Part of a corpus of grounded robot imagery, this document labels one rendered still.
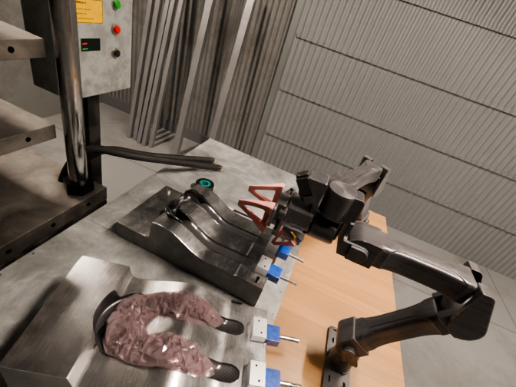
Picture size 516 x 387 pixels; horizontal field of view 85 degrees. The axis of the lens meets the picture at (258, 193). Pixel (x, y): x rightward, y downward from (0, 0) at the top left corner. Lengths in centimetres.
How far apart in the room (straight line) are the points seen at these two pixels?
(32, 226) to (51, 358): 51
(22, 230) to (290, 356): 87
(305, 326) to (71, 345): 60
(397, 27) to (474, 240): 212
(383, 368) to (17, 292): 99
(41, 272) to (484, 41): 289
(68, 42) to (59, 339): 73
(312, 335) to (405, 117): 224
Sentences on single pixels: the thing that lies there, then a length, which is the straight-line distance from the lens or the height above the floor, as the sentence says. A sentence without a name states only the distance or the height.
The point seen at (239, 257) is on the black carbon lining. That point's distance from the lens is 91.
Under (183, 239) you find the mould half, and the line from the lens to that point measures 87.
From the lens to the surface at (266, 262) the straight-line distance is 87.
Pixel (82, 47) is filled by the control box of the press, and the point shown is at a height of 124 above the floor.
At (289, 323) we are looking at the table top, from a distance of 93.
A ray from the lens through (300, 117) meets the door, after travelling 286.
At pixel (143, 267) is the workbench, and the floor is 80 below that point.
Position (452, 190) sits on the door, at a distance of 317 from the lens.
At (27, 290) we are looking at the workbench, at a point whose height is 80.
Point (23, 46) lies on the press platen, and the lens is 102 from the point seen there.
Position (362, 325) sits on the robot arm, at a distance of 80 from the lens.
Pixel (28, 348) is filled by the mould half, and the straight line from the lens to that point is 73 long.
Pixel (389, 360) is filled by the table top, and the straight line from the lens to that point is 105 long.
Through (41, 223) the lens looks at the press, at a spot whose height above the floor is 79.
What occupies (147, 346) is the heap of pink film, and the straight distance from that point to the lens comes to 71.
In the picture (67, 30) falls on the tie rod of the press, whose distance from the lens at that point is 99.
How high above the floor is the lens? 154
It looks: 34 degrees down
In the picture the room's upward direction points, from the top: 19 degrees clockwise
